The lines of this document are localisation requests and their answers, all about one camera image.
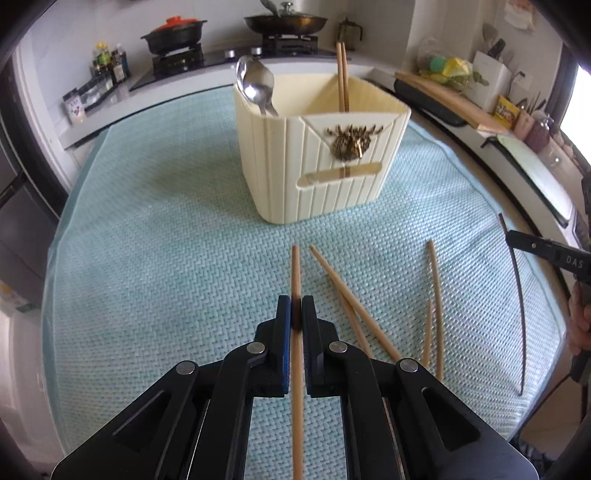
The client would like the dark sauce bottle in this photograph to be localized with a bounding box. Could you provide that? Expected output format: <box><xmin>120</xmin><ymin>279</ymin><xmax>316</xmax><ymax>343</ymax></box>
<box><xmin>111</xmin><ymin>44</ymin><xmax>129</xmax><ymax>84</ymax></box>

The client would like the window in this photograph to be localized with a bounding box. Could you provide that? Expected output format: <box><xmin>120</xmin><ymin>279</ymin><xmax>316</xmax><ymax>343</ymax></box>
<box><xmin>558</xmin><ymin>65</ymin><xmax>591</xmax><ymax>144</ymax></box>

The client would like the grey steel refrigerator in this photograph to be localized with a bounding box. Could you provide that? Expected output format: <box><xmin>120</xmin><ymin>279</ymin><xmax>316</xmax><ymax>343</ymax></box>
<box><xmin>0</xmin><ymin>60</ymin><xmax>70</xmax><ymax>296</ymax></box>

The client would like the cream ribbed utensil holder box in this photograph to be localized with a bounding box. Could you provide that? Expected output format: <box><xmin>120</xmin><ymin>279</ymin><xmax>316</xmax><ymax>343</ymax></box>
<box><xmin>233</xmin><ymin>55</ymin><xmax>411</xmax><ymax>225</ymax></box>

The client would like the black gas stove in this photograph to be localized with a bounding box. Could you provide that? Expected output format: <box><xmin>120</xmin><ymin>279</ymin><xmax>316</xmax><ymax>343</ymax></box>
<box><xmin>129</xmin><ymin>34</ymin><xmax>352</xmax><ymax>90</ymax></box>

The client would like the thin dark stick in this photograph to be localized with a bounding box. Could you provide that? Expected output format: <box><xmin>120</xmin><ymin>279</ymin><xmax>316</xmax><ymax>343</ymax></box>
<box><xmin>498</xmin><ymin>213</ymin><xmax>525</xmax><ymax>397</ymax></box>

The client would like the glass wok lid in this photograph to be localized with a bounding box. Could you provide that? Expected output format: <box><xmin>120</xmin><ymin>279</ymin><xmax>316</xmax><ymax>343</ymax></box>
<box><xmin>259</xmin><ymin>1</ymin><xmax>319</xmax><ymax>19</ymax></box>

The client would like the dark wok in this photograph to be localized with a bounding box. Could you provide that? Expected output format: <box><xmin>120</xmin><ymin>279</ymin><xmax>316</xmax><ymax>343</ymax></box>
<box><xmin>243</xmin><ymin>2</ymin><xmax>328</xmax><ymax>35</ymax></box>

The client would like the yellow green plastic bag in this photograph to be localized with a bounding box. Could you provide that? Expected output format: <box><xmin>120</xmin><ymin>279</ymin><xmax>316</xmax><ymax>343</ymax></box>
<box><xmin>418</xmin><ymin>53</ymin><xmax>488</xmax><ymax>88</ymax></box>

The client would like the dark glass press pot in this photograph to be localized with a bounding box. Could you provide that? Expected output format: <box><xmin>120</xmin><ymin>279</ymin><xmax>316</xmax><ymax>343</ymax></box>
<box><xmin>337</xmin><ymin>18</ymin><xmax>363</xmax><ymax>51</ymax></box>

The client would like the cardboard box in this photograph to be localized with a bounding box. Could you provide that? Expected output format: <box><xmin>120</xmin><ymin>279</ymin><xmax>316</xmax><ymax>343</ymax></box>
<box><xmin>0</xmin><ymin>279</ymin><xmax>33</xmax><ymax>315</ymax></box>

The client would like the teal woven table mat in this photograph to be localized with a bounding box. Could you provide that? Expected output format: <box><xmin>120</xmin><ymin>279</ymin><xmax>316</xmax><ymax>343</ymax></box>
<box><xmin>39</xmin><ymin>85</ymin><xmax>568</xmax><ymax>467</ymax></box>

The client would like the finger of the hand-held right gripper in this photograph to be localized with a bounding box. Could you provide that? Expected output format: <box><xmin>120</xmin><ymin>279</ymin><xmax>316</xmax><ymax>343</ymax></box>
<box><xmin>505</xmin><ymin>231</ymin><xmax>556</xmax><ymax>267</ymax></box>

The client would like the white label spice jar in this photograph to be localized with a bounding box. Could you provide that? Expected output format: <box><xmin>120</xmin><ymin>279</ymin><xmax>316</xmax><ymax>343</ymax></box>
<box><xmin>63</xmin><ymin>89</ymin><xmax>87</xmax><ymax>125</ymax></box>

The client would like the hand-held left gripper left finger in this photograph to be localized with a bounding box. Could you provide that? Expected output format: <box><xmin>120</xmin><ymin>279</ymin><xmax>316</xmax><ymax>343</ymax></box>
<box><xmin>51</xmin><ymin>295</ymin><xmax>294</xmax><ymax>480</ymax></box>

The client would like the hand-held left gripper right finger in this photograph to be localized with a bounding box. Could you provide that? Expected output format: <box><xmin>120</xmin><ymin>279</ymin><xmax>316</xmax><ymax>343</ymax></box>
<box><xmin>300</xmin><ymin>295</ymin><xmax>541</xmax><ymax>480</ymax></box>

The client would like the white knife holder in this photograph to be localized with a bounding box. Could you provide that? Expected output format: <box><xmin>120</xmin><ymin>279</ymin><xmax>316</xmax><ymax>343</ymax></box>
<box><xmin>464</xmin><ymin>39</ymin><xmax>513</xmax><ymax>114</ymax></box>

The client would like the black baking tray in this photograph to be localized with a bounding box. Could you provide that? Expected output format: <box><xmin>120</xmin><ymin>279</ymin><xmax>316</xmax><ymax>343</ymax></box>
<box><xmin>392</xmin><ymin>78</ymin><xmax>467</xmax><ymax>127</ymax></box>

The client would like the person's right hand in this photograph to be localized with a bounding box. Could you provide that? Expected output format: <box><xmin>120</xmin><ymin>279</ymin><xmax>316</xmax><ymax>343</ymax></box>
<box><xmin>568</xmin><ymin>281</ymin><xmax>591</xmax><ymax>357</ymax></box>

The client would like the wooden chopstick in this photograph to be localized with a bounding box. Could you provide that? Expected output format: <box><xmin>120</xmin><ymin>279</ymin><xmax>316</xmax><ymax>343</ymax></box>
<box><xmin>421</xmin><ymin>299</ymin><xmax>434</xmax><ymax>369</ymax></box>
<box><xmin>290</xmin><ymin>244</ymin><xmax>305</xmax><ymax>480</ymax></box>
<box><xmin>308</xmin><ymin>244</ymin><xmax>403</xmax><ymax>363</ymax></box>
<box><xmin>341</xmin><ymin>41</ymin><xmax>350</xmax><ymax>112</ymax></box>
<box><xmin>335</xmin><ymin>42</ymin><xmax>345</xmax><ymax>112</ymax></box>
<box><xmin>426</xmin><ymin>239</ymin><xmax>445</xmax><ymax>381</ymax></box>
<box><xmin>328</xmin><ymin>272</ymin><xmax>374</xmax><ymax>360</ymax></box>

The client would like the wooden cutting board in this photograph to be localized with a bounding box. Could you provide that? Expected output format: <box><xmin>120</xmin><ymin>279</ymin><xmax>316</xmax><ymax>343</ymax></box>
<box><xmin>394</xmin><ymin>71</ymin><xmax>513</xmax><ymax>132</ymax></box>

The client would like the black clay pot red lid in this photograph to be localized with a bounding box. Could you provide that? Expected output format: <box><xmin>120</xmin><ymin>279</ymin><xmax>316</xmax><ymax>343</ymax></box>
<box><xmin>141</xmin><ymin>16</ymin><xmax>206</xmax><ymax>54</ymax></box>

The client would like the pink cup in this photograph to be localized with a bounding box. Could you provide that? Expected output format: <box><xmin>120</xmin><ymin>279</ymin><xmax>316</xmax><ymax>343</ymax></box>
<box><xmin>513</xmin><ymin>108</ymin><xmax>536</xmax><ymax>141</ymax></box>

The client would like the green label condiment bottle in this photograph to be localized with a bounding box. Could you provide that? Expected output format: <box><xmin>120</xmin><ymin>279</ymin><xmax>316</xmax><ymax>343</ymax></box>
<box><xmin>95</xmin><ymin>42</ymin><xmax>112</xmax><ymax>77</ymax></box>

